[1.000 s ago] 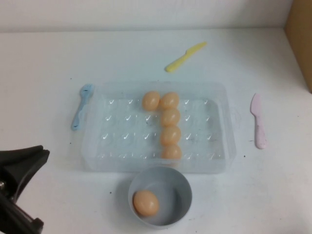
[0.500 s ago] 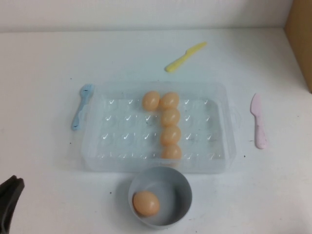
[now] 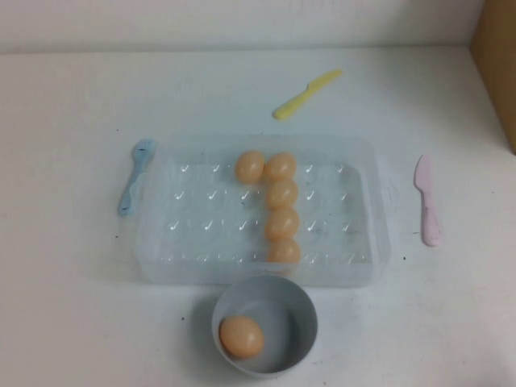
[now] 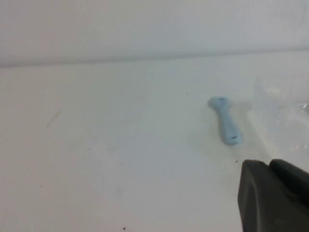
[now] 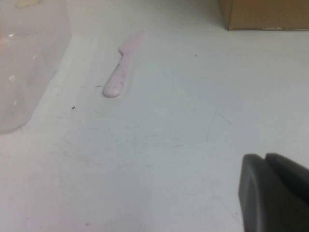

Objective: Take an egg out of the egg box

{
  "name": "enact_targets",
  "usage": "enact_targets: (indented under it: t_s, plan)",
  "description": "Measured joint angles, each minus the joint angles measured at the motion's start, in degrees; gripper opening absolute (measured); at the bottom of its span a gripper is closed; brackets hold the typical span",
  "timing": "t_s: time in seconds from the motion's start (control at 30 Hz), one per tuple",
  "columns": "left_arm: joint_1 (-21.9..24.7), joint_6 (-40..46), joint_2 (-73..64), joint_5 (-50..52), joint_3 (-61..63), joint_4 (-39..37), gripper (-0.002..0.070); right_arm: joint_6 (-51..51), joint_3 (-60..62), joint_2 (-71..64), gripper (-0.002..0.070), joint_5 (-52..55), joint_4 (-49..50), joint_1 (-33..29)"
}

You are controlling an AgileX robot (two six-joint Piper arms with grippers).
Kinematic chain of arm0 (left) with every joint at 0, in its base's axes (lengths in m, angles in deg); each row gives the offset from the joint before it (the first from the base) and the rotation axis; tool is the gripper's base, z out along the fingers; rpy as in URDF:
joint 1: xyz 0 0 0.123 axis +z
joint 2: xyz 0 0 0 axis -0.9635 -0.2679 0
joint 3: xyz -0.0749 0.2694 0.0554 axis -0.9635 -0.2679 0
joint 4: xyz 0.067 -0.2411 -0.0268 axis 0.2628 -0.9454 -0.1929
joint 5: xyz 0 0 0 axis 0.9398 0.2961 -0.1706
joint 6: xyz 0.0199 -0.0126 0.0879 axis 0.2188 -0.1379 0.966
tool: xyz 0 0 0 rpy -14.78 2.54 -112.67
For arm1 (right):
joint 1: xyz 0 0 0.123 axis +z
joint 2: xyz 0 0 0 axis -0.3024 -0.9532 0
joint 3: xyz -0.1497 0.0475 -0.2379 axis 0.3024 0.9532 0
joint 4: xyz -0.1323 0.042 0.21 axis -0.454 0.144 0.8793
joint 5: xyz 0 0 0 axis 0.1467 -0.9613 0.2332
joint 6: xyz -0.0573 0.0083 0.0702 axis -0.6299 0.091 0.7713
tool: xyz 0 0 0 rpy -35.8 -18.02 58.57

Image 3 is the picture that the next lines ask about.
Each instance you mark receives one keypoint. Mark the orange plastic egg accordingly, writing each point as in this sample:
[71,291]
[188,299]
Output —
[284,252]
[250,166]
[242,336]
[281,166]
[283,223]
[283,194]

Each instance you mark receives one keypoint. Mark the clear plastic egg box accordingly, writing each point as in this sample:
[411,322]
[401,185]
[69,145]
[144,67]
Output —
[193,209]

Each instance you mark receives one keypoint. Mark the brown cardboard box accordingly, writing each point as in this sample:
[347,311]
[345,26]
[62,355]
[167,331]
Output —
[498,72]

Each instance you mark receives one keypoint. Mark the yellow plastic knife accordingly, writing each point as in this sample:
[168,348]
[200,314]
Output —
[300,98]

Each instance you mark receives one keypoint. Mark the grey-blue round bowl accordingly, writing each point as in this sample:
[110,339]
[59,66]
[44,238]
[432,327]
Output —
[290,322]

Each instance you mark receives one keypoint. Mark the pink plastic knife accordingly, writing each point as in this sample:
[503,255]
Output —
[428,209]

